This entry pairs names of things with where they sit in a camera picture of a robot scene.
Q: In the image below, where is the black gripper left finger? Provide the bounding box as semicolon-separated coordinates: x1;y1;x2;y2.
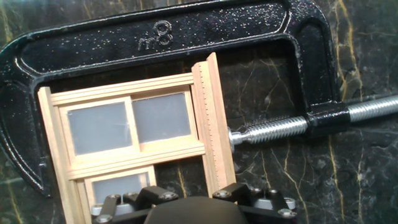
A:
90;185;180;224

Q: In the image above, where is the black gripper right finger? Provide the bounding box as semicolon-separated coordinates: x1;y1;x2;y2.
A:
212;182;298;224

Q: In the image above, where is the small wooden sliding window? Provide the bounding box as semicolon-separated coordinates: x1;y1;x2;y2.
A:
37;52;237;224

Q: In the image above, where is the black marble pattern mat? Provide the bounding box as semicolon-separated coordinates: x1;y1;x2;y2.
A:
0;0;398;224

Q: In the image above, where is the black C-clamp with steel screw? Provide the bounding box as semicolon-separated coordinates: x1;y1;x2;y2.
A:
0;0;398;198

